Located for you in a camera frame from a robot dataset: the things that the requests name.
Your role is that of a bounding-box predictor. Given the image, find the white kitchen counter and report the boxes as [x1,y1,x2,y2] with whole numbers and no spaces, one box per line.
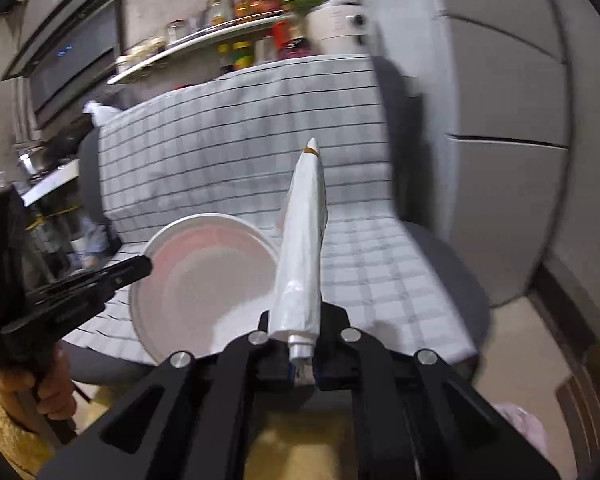
[20,157,84,208]

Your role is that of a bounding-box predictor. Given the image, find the black range hood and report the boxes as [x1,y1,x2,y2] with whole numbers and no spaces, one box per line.
[0,0,124,127]

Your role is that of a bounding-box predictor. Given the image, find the steel pot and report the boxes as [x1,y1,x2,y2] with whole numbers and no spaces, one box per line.
[16,146,49,177]

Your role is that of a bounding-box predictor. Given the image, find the white squeezed tube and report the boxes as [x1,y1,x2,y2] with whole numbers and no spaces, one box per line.
[269,137,329,386]

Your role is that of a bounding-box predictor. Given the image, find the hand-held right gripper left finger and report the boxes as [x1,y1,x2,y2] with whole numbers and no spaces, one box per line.
[37,310,291,480]

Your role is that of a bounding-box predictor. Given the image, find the person's left hand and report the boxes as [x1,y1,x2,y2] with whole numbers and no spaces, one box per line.
[0,342,78,421]

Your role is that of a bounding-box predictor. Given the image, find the dark grey chair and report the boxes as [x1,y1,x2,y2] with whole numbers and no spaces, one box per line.
[62,55,491,393]

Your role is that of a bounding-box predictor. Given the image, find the brown wooden furniture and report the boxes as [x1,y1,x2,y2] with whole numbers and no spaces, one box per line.
[555,310,600,466]

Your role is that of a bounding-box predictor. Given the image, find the grey cabinet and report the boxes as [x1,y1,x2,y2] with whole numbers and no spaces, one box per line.
[355,0,600,311]

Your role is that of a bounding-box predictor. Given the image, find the small knotted white bag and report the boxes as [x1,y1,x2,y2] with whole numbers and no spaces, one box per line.
[82,101,122,129]

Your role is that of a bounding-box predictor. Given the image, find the pink plastic bag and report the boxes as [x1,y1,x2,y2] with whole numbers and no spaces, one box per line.
[494,401,548,463]

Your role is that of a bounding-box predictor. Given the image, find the white grid-pattern cloth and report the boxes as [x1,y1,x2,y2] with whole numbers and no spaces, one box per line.
[60,52,481,366]

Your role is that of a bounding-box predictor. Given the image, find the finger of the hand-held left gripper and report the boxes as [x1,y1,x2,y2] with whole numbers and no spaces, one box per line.
[27,254,154,332]

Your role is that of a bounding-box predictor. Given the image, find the white rice cooker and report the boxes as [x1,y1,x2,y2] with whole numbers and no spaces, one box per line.
[305,0,372,57]

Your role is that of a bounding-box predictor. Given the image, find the white instant noodle bowl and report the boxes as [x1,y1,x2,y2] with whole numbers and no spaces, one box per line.
[128,213,281,366]

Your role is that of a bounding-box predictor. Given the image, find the white wall shelf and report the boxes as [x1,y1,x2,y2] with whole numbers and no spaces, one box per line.
[106,12,301,86]

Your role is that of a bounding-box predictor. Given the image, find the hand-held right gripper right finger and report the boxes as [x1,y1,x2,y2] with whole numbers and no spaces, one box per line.
[312,302,563,480]

